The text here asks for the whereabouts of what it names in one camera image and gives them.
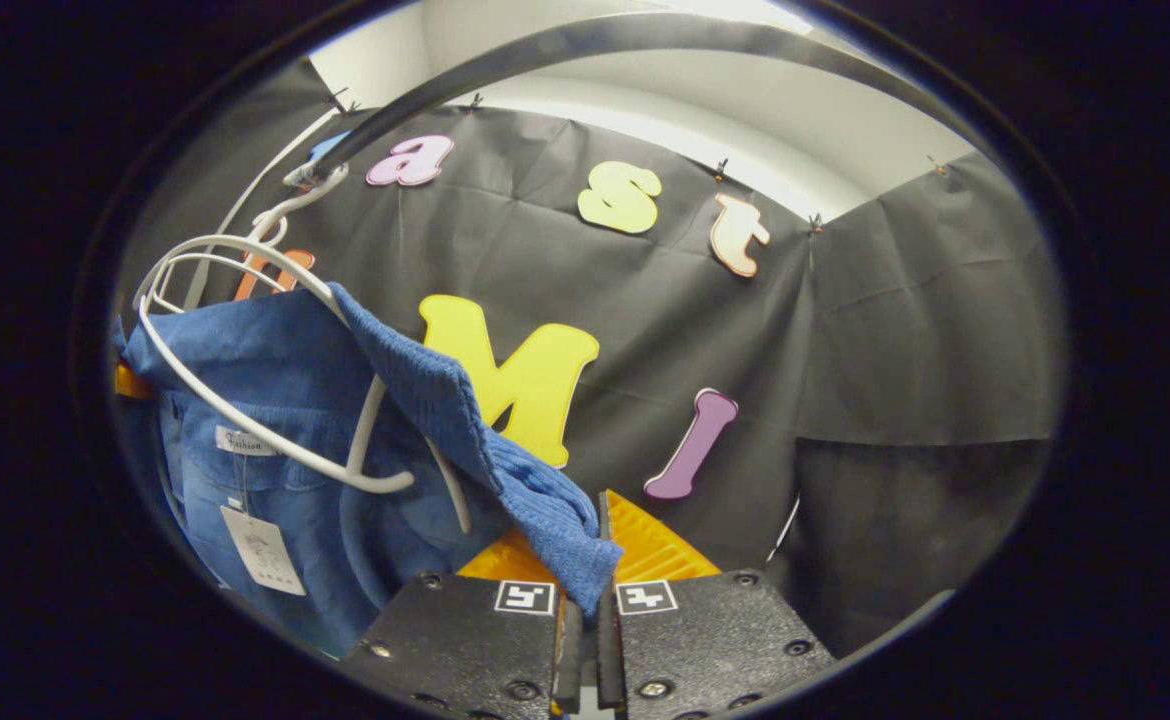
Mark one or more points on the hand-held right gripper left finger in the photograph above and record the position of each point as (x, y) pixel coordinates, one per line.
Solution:
(465, 640)

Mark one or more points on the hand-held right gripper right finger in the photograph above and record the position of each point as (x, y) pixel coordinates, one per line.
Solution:
(705, 640)

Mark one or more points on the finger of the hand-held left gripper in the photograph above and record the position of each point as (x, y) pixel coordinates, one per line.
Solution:
(133, 383)

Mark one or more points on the blue shirt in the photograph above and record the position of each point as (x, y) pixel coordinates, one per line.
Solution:
(275, 360)

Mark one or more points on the empty white clothes hanger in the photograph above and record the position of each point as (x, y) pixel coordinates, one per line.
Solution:
(215, 258)

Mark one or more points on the black clothes rack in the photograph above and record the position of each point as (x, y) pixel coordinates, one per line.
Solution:
(545, 42)

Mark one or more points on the black backdrop cloth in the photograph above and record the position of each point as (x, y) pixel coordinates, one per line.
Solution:
(895, 350)

